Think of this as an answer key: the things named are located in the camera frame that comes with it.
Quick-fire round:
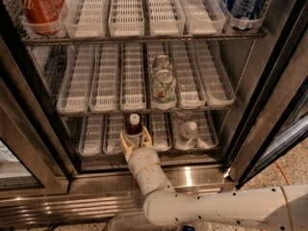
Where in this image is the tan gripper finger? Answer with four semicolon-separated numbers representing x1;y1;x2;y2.
142;127;153;147
120;132;134;161

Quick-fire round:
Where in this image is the dark bottle with white cap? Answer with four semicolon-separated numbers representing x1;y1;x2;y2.
124;114;143;146

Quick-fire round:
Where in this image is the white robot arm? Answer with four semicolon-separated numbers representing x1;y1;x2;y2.
120;131;308;231

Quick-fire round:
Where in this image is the clear water bottle front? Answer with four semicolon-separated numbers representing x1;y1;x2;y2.
176;121;198;150

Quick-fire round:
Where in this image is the clear water bottle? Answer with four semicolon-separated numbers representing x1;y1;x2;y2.
175;111;193;125
176;121;198;150

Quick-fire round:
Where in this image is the clear water bottle rear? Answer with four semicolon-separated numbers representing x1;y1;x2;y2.
175;111;193;125

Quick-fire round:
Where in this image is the blue bottle cap in bin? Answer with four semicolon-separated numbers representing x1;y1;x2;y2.
182;225;195;231

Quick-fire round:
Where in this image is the stainless steel fridge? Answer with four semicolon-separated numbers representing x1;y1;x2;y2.
0;0;308;229

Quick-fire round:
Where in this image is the fridge door right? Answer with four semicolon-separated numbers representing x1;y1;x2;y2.
227;5;308;189

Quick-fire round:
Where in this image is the white tray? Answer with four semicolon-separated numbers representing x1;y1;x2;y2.
57;44;95;114
169;41;207;109
103;115;123;155
120;43;146;111
150;114;171;152
64;0;110;39
147;0;185;36
78;115;104;157
89;43;119;112
193;41;236;107
108;0;144;37
179;0;225;35

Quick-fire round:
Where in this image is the green white soda can front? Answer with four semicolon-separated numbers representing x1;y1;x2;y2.
152;69;177;110

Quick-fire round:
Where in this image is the clear plastic bin on floor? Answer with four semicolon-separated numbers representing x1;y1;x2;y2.
108;215;213;231

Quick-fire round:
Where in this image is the silver soda can rear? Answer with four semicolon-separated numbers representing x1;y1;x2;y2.
152;55;172;74

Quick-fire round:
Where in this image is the red cola can front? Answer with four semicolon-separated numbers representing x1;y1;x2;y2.
18;0;59;36

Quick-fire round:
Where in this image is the blue silver can middle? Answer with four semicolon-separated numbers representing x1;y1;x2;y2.
231;0;257;19

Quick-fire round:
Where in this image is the blue can right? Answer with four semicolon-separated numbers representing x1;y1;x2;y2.
253;0;267;19

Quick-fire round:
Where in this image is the middle wire shelf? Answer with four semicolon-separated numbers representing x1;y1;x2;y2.
57;103;239;116

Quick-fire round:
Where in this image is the wire shelf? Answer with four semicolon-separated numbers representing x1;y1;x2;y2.
22;32;267;46
57;103;239;116

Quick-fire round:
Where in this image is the orange power cable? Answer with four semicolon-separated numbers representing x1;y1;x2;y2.
274;161;292;187

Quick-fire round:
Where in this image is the top wire shelf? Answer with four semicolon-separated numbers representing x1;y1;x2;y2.
22;32;267;46

